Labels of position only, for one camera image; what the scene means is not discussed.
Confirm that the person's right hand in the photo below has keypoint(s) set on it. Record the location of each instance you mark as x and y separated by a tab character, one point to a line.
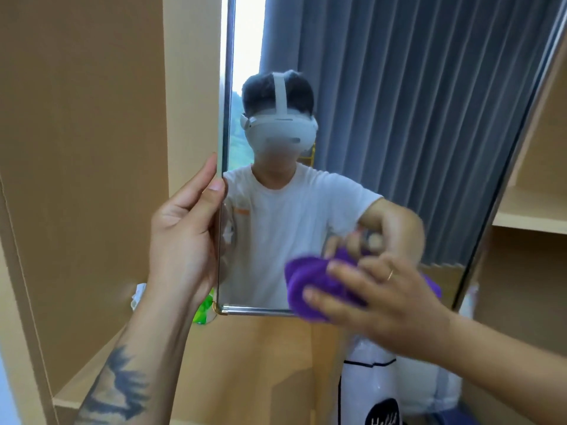
398	309

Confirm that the person's left hand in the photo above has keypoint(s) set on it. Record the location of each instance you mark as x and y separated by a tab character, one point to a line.
181	247

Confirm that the purple cleaning cloth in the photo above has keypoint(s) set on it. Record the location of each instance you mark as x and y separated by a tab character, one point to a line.
305	278

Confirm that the pull-out wardrobe mirror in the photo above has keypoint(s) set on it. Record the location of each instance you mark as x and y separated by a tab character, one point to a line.
421	106

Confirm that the person's left forearm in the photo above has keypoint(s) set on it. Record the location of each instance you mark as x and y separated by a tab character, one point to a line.
137	367

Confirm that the light wooden wardrobe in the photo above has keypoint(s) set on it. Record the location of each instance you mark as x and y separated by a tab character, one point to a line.
88	150

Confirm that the paper cup with tissue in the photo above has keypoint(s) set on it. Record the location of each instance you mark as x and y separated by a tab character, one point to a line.
138	296

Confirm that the green tissue packet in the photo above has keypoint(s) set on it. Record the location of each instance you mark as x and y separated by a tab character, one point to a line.
204	309

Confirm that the blue plastic bag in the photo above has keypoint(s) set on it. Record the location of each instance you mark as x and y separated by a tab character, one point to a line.
447	418

